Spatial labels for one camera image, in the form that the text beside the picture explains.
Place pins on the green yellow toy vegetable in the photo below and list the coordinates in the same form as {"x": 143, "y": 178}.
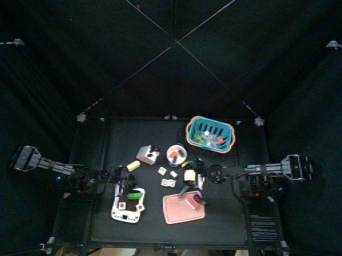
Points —
{"x": 187, "y": 163}

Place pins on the white text label sticker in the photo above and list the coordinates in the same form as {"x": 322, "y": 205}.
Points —
{"x": 263, "y": 230}

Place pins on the white double tile card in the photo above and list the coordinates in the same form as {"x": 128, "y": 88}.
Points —
{"x": 168, "y": 182}

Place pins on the grey frame middle bracket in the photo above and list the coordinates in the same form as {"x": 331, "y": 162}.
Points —
{"x": 169, "y": 117}

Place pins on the teal basket with orange rim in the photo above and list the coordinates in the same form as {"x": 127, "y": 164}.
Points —
{"x": 210, "y": 134}

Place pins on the white bowl with orange food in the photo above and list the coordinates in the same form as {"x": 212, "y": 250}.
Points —
{"x": 176, "y": 155}

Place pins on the pink toy food slice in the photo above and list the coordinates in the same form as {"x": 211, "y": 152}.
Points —
{"x": 191, "y": 203}

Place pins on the white toy egg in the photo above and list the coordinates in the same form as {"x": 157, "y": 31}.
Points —
{"x": 206, "y": 134}

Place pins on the white toy stove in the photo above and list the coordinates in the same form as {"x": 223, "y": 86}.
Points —
{"x": 127, "y": 211}

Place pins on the pink cutting board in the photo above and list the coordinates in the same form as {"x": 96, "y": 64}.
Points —
{"x": 180, "y": 213}

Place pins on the grey frame corner bracket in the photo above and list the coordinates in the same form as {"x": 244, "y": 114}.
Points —
{"x": 259, "y": 121}
{"x": 80, "y": 117}
{"x": 332, "y": 44}
{"x": 16, "y": 42}

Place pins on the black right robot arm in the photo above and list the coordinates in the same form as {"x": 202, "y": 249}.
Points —
{"x": 267, "y": 169}

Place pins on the orange toy carrot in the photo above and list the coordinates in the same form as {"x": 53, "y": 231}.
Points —
{"x": 219, "y": 139}

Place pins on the green toy peas pod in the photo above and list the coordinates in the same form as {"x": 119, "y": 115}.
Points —
{"x": 135, "y": 195}

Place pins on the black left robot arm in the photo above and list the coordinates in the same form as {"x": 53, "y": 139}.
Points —
{"x": 48, "y": 164}

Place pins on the yellow toy corn block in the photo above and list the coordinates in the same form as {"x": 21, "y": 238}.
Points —
{"x": 133, "y": 165}

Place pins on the small white square tile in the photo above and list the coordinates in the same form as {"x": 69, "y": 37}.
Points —
{"x": 173, "y": 174}
{"x": 161, "y": 171}

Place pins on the purple toy eggplant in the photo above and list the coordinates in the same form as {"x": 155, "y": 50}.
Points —
{"x": 198, "y": 199}

